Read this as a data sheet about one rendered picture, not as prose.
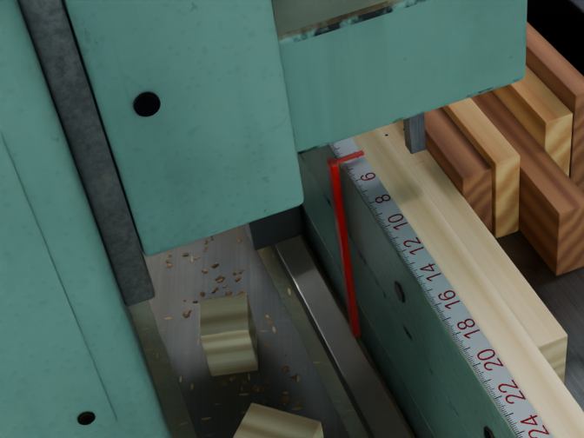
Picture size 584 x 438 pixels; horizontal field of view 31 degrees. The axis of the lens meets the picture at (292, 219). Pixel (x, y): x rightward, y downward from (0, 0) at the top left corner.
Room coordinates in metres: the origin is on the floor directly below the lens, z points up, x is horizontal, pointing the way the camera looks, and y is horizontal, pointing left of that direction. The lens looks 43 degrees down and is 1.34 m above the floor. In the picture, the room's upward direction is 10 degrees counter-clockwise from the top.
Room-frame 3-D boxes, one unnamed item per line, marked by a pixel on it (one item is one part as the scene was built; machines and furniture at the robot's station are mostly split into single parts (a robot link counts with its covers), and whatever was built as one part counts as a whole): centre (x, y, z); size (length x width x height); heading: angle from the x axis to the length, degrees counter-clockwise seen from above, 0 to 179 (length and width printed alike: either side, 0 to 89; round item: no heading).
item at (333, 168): (0.45, -0.04, 0.89); 0.02 x 0.01 x 0.14; 103
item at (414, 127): (0.46, -0.08, 0.97); 0.01 x 0.01 x 0.05; 13
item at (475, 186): (0.53, -0.08, 0.93); 0.21 x 0.02 x 0.05; 13
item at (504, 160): (0.54, -0.09, 0.93); 0.24 x 0.01 x 0.06; 13
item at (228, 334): (0.46, 0.05, 0.82); 0.03 x 0.03 x 0.04; 87
